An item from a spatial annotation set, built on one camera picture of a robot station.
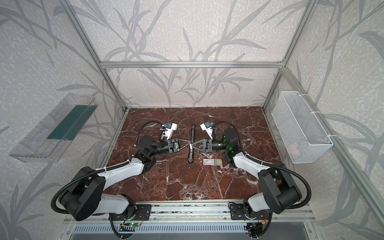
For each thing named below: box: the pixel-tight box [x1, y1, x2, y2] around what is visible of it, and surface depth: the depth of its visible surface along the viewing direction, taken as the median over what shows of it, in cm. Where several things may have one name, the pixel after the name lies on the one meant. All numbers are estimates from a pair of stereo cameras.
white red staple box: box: [203, 159, 223, 166], surface depth 93 cm
